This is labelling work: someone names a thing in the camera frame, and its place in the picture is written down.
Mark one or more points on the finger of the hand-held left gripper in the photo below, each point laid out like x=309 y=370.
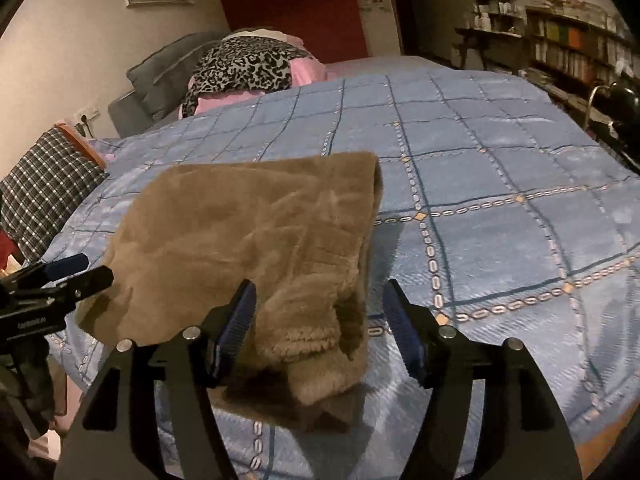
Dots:
x=87 y=282
x=65 y=266

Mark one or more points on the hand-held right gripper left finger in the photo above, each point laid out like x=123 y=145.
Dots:
x=239 y=312

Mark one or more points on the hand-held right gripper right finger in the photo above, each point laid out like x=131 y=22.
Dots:
x=400 y=321

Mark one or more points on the brown fleece pants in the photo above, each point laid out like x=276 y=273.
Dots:
x=240 y=230

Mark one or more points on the red cloth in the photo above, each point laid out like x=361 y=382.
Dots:
x=7 y=250

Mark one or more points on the blue checked blanket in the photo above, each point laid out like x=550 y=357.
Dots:
x=500 y=160

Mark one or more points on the grey cushion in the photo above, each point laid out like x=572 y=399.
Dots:
x=155 y=77

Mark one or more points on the leopard print cloth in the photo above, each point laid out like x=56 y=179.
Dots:
x=245 y=67

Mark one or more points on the pink pillow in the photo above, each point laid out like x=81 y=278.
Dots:
x=307 y=70

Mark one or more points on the cream cloth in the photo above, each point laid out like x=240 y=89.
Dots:
x=270 y=35

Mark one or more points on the black metal chair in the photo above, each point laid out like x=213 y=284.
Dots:
x=615 y=115

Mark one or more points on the red headboard panel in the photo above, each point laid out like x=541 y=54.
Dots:
x=295 y=10

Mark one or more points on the small shelf with bottles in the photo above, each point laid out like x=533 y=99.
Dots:
x=492 y=20

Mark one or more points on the bookshelf with books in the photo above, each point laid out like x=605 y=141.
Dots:
x=575 y=45

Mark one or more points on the wall socket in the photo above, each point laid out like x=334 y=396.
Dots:
x=86 y=120

